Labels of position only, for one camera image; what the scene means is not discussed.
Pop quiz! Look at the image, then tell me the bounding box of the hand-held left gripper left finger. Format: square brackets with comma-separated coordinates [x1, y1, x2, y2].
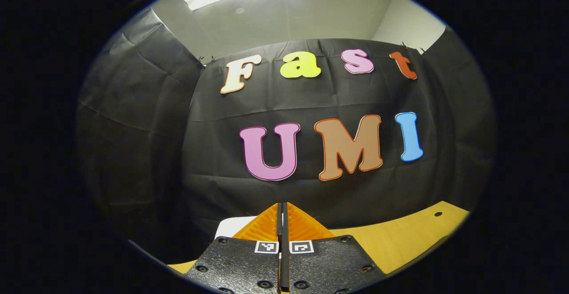
[184, 203, 283, 294]

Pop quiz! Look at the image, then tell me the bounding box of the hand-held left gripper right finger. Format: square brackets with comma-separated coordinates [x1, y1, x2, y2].
[282, 202, 387, 294]

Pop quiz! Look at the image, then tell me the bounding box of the white desktop garbage bin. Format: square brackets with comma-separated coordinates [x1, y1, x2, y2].
[215, 216, 258, 240]

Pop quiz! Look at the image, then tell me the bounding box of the wooden desktop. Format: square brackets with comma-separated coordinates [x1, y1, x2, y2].
[167, 201, 471, 294]

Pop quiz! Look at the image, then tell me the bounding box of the black backdrop cloth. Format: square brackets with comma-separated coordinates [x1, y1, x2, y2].
[76, 7, 496, 263]

